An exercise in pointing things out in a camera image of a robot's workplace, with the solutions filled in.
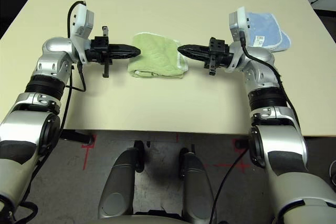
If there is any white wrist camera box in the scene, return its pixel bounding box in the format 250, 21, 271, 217
225, 5, 250, 72
69, 1, 96, 65

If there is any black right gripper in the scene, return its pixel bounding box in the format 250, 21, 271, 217
177, 37, 234, 75

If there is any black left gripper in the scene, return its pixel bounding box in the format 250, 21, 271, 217
85, 26, 142, 78

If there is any folded blue towel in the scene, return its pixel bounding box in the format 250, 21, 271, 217
246, 11, 292, 52

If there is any grey right robot leg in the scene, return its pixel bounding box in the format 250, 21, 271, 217
178, 148, 217, 221

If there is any black foam floor mat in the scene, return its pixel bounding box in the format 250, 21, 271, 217
313, 8, 336, 41
0, 0, 39, 33

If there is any green towel with white trim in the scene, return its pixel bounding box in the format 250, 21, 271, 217
127, 32, 190, 80

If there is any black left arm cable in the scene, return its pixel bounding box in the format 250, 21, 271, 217
10, 0, 87, 224

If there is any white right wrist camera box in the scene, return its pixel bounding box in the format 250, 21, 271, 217
225, 5, 250, 72

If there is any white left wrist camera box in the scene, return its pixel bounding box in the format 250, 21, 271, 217
69, 1, 96, 65

